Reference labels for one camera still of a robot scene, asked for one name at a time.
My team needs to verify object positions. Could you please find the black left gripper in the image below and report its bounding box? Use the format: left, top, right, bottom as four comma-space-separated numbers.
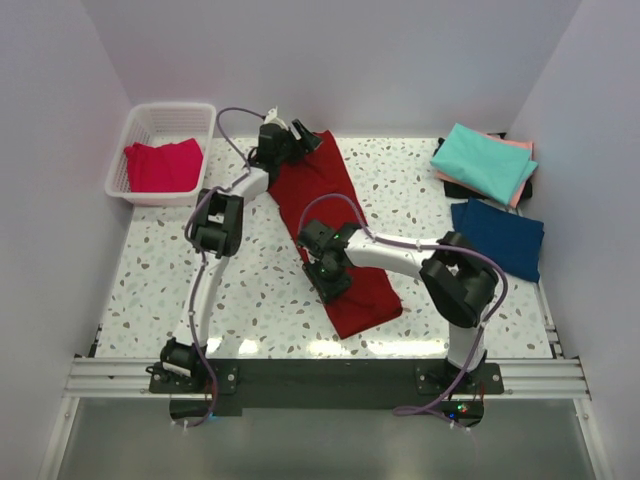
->
275, 120, 322, 165

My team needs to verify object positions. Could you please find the dark red t-shirt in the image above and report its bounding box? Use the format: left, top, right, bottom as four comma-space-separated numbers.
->
269, 131, 403, 339

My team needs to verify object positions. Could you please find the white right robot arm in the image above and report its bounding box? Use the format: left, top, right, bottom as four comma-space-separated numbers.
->
297, 220, 499, 393

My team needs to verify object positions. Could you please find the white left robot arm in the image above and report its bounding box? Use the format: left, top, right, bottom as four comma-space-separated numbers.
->
147, 118, 322, 392

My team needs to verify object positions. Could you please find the magenta t-shirt in basket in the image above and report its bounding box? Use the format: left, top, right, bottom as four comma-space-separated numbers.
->
124, 138, 203, 193

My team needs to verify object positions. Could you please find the white plastic laundry basket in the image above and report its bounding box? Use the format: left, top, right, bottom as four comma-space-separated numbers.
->
105, 101, 216, 206

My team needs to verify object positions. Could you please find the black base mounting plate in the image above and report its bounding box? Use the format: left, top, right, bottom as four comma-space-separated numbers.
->
147, 359, 505, 421

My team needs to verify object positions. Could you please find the navy blue folded t-shirt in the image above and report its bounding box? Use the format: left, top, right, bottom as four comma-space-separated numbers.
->
450, 198, 544, 283

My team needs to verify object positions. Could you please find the teal folded t-shirt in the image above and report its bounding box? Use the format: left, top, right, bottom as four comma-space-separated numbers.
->
431, 124, 538, 206

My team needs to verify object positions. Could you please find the pink folded t-shirt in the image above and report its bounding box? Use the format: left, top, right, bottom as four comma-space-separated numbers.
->
469, 131, 538, 208

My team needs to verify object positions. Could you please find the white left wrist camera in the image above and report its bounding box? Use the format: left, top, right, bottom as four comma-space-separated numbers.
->
263, 107, 288, 130

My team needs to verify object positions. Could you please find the aluminium frame rail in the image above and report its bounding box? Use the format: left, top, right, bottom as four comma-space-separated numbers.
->
63, 358, 591, 403

